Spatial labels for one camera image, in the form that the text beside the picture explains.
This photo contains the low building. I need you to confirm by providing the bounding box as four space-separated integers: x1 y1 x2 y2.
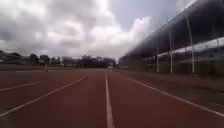
0 50 33 66

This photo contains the grandstand building with roof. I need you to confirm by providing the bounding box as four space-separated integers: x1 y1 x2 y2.
118 0 224 77

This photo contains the row of dark trees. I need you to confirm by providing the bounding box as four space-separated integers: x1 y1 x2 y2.
28 53 118 69

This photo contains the red running track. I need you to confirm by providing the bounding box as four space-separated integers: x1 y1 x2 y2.
0 68 224 128

